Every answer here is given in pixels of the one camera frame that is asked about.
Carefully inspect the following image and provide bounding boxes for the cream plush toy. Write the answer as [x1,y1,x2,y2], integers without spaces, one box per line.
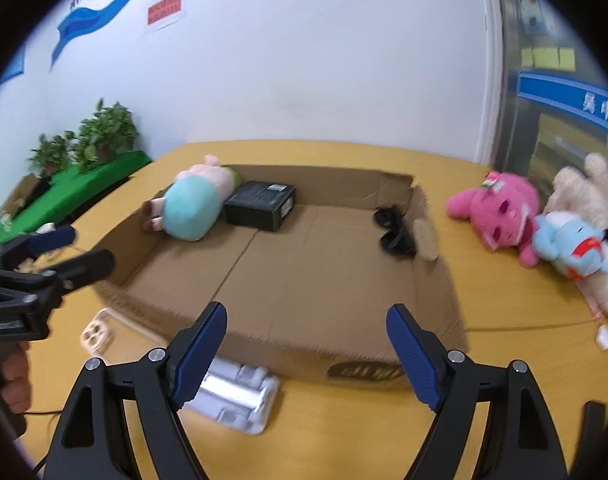
[541,152,608,231]

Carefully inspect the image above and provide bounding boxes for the white phone case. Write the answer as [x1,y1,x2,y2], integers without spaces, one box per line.
[80,307,165,356]

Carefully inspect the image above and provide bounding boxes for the glass door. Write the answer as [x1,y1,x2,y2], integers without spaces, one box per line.
[489,0,608,176]

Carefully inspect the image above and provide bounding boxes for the wooden desktop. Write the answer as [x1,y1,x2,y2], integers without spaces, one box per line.
[19,140,608,480]

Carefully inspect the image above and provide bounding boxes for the person's left hand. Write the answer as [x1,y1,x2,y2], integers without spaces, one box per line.
[0,347,32,413]

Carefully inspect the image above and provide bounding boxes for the pink pen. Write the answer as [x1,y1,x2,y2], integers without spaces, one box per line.
[581,285,605,321]

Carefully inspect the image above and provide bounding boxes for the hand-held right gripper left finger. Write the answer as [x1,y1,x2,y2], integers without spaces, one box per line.
[43,301,229,480]

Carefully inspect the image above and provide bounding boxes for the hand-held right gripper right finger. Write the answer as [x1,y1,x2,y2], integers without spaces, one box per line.
[386,303,570,480]

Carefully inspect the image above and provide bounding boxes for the cardboard box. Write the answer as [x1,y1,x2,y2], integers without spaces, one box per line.
[91,162,470,393]

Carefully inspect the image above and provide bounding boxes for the door sticker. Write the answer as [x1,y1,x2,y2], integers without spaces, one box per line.
[514,0,552,36]

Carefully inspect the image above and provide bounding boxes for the large potted plant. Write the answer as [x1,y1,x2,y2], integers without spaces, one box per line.
[76,99,141,166]

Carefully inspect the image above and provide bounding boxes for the small brown box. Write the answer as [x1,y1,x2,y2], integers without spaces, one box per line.
[0,172,50,216]

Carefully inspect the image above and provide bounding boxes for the small potted plant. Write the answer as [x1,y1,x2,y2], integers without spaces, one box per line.
[28,131,80,177]

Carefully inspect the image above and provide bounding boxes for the blue wave wall decal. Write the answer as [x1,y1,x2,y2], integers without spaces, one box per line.
[0,0,195,86]

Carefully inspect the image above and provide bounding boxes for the blue door sign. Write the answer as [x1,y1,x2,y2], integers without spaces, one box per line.
[516,71,608,138]

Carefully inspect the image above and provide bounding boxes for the black sunglasses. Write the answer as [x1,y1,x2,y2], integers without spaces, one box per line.
[374,206,419,258]

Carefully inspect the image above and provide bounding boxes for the red and white wall notice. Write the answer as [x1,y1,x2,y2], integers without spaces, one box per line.
[145,0,186,36]

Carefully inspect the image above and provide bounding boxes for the teal and pink plush toy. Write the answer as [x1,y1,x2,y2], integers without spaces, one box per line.
[143,154,244,242]

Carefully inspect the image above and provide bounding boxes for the green cloth table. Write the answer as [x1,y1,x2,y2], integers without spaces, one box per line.
[0,150,154,251]

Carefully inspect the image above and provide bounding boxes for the light blue plush toy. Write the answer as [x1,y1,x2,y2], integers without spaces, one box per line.
[531,211,608,279]

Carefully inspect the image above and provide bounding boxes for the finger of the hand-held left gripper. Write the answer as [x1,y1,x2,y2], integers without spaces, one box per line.
[31,249,116,295]
[0,225,78,271]

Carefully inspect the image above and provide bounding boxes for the black box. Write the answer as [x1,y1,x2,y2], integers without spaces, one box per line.
[223,180,297,233]

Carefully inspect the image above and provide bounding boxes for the black cable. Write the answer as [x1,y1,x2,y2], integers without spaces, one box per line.
[19,407,62,476]

